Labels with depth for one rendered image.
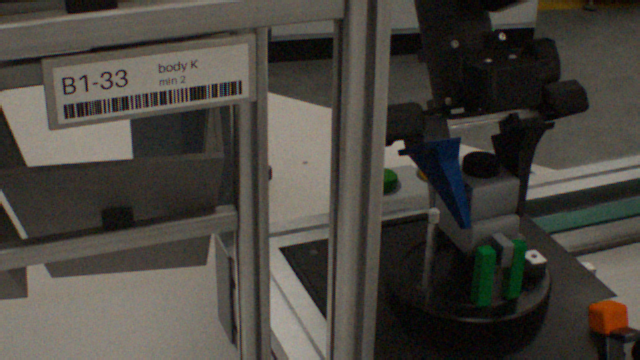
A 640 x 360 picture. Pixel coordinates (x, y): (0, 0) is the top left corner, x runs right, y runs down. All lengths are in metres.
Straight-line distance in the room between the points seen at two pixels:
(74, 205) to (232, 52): 0.24
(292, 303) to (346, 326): 0.33
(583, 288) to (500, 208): 0.13
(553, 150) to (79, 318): 2.57
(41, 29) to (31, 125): 1.04
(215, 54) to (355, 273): 0.14
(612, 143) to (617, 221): 2.49
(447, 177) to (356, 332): 0.26
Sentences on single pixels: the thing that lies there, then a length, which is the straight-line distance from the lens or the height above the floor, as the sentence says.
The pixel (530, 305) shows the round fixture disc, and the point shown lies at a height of 0.99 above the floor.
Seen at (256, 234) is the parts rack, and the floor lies 1.09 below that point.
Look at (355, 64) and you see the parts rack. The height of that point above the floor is 1.28.
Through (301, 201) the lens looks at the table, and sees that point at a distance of 1.17.
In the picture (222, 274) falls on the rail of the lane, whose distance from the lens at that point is 0.91.
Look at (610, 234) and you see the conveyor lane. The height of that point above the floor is 0.93.
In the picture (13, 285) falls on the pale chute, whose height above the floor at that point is 1.02.
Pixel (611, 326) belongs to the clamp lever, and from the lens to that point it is 0.64.
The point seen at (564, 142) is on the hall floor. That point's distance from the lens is 3.45.
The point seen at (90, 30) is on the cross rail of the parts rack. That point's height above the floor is 1.30.
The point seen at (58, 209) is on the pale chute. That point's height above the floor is 1.13.
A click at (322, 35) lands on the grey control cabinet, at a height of 0.11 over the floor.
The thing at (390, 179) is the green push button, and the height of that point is 0.97.
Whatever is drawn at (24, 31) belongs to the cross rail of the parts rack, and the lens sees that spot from 0.38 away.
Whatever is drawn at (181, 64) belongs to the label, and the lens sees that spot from 0.39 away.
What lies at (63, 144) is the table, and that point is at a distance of 1.35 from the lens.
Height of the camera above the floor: 1.43
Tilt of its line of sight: 28 degrees down
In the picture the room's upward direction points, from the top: 1 degrees clockwise
